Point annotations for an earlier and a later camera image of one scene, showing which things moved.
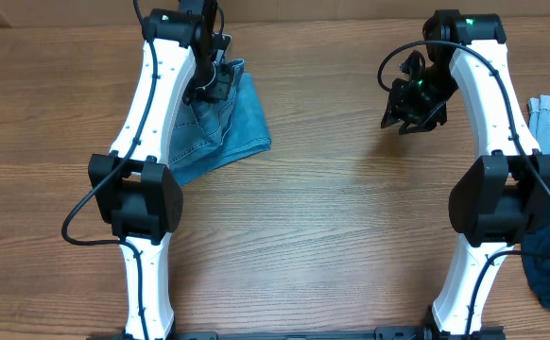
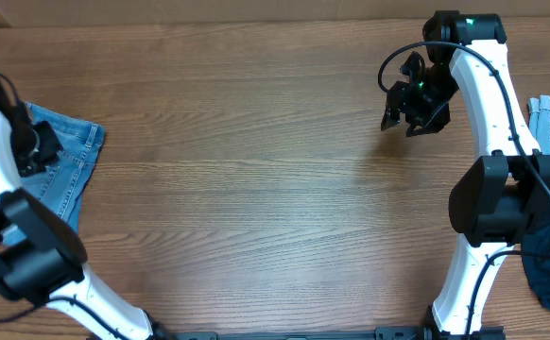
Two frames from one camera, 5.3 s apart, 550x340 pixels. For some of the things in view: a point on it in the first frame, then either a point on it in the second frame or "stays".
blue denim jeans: x=208 y=136 to x=60 y=184
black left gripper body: x=218 y=88 to x=46 y=143
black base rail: x=314 y=334 stays
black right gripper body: x=406 y=111 stays
